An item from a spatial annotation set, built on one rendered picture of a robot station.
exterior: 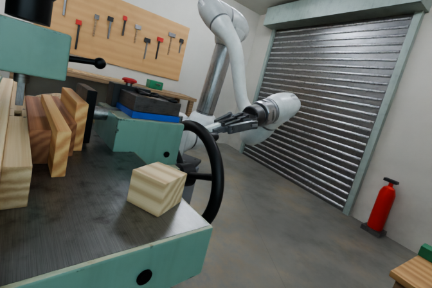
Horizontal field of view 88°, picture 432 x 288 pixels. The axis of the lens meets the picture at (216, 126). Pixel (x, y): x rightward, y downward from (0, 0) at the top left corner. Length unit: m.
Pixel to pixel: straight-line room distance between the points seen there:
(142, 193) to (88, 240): 0.07
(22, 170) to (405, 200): 3.06
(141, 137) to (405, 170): 2.87
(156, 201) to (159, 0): 3.86
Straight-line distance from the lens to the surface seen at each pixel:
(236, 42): 0.99
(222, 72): 1.21
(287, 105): 0.82
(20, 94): 0.45
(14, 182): 0.26
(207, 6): 1.11
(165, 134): 0.45
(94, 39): 3.74
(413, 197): 3.07
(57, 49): 0.41
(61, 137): 0.31
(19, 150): 0.29
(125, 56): 3.78
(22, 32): 0.41
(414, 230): 3.12
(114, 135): 0.42
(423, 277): 1.36
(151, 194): 0.26
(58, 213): 0.26
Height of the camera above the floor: 1.04
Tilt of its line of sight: 9 degrees down
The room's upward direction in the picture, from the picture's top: 14 degrees clockwise
